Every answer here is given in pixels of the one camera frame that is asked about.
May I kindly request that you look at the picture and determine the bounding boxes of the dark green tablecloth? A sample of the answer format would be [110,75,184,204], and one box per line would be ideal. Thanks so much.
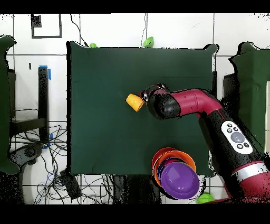
[66,41,219,177]

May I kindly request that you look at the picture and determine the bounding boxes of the black frame stand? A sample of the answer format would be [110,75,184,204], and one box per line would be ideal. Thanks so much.
[9,66,50,144]

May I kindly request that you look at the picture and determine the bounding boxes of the small green plastic bowl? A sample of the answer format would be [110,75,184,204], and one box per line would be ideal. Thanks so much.
[142,36,155,48]

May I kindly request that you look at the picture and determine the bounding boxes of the green covered side table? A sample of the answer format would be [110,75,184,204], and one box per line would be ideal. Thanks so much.
[0,34,21,175]
[228,42,270,153]

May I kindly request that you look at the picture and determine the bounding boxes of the pink plastic bowl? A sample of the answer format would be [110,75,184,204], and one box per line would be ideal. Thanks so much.
[162,158,180,167]

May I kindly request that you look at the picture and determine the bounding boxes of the black power brick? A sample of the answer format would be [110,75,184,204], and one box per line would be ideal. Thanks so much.
[59,170,82,200]

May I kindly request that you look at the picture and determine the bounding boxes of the large orange plastic bowl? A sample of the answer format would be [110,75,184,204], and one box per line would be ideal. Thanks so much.
[153,150,197,187]

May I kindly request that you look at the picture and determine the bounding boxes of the red-orange plastic bowl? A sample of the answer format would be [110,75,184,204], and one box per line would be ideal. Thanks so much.
[151,147,178,170]

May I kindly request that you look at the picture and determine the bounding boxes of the thin black floor cable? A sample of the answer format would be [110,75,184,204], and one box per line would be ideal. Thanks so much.
[70,14,89,48]

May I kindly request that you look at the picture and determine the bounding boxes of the purple plastic bowl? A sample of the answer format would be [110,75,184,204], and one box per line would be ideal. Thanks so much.
[160,162,200,200]

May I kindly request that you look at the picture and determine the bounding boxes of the blue plastic bowl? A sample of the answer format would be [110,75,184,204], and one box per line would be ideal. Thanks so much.
[157,163,165,180]

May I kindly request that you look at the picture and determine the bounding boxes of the orange plastic cup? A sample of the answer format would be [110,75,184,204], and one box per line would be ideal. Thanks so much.
[126,93,144,112]

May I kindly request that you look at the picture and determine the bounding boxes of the tangle of black floor cables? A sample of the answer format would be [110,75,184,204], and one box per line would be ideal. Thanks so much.
[10,124,114,204]

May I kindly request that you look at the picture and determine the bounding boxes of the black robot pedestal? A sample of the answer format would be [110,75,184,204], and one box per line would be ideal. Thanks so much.
[112,175,163,204]

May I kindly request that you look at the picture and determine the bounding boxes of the black wheeled base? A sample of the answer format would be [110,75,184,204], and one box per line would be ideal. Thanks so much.
[9,143,45,166]

